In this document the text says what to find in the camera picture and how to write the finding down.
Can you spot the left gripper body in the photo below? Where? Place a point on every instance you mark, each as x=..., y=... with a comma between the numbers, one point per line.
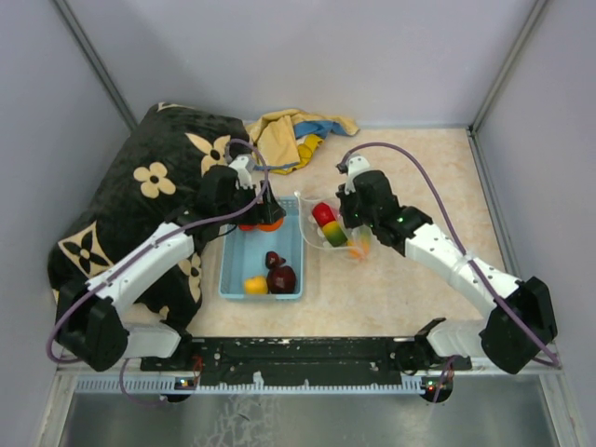
x=260, y=213

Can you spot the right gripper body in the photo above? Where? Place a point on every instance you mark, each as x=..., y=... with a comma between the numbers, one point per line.
x=353, y=214

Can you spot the green yellow mango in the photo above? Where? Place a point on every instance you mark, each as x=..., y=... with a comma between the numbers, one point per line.
x=334, y=234

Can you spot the small orange mango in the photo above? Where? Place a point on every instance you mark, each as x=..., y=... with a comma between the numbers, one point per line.
x=359, y=246

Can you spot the clear zip top bag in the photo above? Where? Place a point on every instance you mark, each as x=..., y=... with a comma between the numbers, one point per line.
x=312, y=234

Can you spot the orange tangerine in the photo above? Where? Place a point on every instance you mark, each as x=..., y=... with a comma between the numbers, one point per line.
x=270, y=227

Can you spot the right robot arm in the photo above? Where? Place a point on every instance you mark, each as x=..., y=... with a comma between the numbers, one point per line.
x=517, y=319

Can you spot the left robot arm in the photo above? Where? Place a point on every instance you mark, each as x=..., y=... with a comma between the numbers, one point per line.
x=89, y=315

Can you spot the black floral pillow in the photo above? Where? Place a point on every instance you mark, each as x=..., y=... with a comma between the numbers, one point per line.
x=156, y=175

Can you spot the yellow blue crumpled cloth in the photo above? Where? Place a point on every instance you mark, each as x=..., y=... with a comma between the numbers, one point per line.
x=288, y=139

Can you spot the light blue plastic basket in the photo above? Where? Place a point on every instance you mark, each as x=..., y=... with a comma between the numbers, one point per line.
x=244, y=253

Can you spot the small dark red fruit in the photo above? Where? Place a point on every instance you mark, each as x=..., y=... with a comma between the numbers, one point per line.
x=273, y=260

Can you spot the yellow peach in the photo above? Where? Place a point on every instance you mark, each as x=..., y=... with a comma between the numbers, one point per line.
x=256, y=285

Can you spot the dark red apple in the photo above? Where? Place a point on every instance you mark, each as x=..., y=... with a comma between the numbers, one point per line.
x=281, y=280

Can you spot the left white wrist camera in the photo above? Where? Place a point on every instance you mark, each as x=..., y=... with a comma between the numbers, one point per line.
x=243, y=166

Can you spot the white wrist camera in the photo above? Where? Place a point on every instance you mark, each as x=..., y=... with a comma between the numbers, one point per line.
x=353, y=166
x=243, y=166

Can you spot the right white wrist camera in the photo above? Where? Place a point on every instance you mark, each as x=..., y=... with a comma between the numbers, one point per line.
x=353, y=166

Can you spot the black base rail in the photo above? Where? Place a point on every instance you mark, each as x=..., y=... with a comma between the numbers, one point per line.
x=327, y=363

